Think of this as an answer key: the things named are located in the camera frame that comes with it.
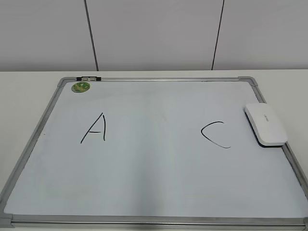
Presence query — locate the white whiteboard with grey frame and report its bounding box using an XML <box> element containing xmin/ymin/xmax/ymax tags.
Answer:
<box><xmin>0</xmin><ymin>77</ymin><xmax>308</xmax><ymax>230</ymax></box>

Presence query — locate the white whiteboard eraser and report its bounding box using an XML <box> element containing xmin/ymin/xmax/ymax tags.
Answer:
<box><xmin>244</xmin><ymin>103</ymin><xmax>288</xmax><ymax>147</ymax></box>

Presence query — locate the black silver hanging clip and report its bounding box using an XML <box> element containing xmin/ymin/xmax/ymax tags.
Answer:
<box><xmin>76</xmin><ymin>76</ymin><xmax>102</xmax><ymax>81</ymax></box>

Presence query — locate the green round magnet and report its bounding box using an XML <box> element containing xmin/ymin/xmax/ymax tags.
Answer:
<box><xmin>71</xmin><ymin>81</ymin><xmax>90</xmax><ymax>93</ymax></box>

